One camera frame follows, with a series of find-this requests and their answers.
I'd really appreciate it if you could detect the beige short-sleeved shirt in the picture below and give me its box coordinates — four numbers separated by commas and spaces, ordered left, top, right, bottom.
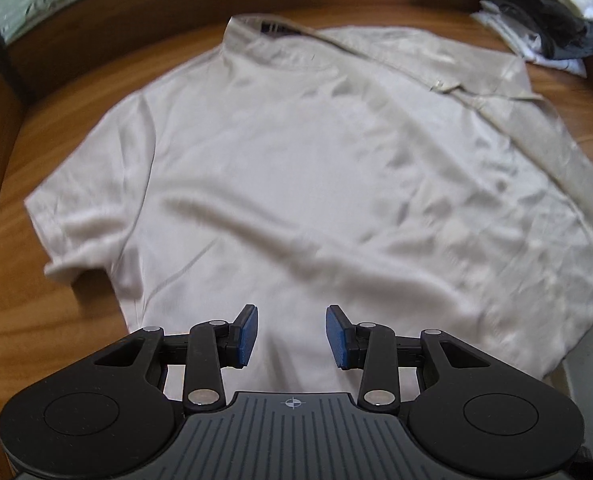
24, 15, 593, 395

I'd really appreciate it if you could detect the dark grey folded garment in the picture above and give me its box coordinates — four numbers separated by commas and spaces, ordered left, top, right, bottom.
480, 0, 593, 62

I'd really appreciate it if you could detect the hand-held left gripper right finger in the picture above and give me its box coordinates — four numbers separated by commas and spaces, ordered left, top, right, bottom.
325, 303, 490, 415

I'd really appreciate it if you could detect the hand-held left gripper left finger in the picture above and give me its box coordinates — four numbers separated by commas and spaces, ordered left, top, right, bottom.
95, 304, 259, 415

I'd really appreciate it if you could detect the white folded garment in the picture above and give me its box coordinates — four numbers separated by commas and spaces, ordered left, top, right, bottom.
470, 9, 591, 79

